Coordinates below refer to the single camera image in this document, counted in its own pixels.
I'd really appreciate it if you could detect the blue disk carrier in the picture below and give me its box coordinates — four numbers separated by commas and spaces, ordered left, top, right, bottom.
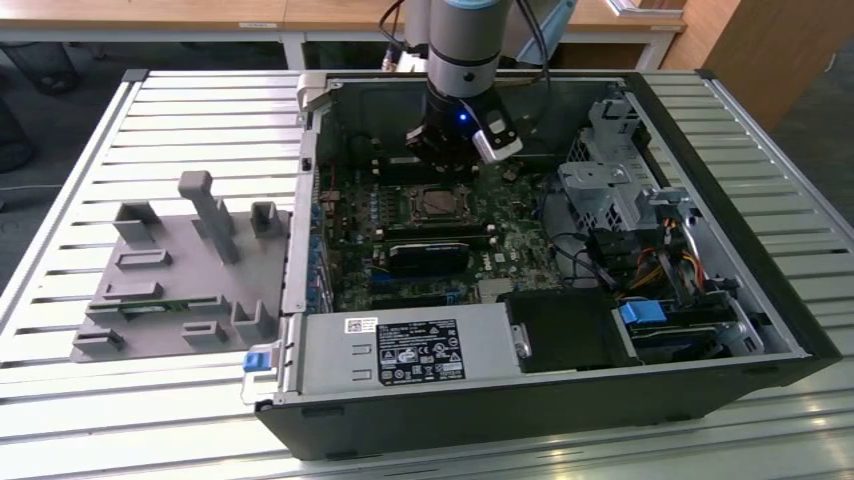
618, 298, 667, 329

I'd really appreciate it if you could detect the black graphics card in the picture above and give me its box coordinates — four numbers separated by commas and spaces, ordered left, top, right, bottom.
386, 241, 473, 275

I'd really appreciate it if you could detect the wooden cabinet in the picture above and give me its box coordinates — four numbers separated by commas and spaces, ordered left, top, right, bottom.
659, 0, 854, 131

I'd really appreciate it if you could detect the grey power supply unit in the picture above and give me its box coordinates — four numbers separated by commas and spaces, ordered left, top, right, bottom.
292, 302, 526, 394

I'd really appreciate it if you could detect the grey parts rack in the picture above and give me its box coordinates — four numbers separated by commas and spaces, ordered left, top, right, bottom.
70, 170, 295, 364

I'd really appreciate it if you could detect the metal socket cover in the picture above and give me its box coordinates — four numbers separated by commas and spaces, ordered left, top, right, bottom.
411, 184, 475, 221

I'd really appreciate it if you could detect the orange yellow wire bundle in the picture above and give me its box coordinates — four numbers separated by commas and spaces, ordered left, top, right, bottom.
630, 247, 709, 291

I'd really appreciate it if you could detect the silver drive cage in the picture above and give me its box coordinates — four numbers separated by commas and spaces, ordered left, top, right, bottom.
557, 97, 675, 234

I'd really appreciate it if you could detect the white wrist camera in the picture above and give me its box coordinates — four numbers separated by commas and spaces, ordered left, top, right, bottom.
470, 107, 526, 165

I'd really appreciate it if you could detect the white paper stack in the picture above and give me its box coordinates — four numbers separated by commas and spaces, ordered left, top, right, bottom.
603, 0, 689, 14

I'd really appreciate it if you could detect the silver CPU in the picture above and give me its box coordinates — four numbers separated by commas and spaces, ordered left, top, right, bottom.
424, 191, 463, 215

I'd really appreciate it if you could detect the green RAM stick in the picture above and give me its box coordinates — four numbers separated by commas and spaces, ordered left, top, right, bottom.
119, 298, 219, 315

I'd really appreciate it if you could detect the green motherboard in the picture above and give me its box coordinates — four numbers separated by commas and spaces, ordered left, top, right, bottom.
312, 159, 569, 311

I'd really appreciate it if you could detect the black PC case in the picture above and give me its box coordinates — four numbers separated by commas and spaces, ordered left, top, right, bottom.
252, 69, 843, 461

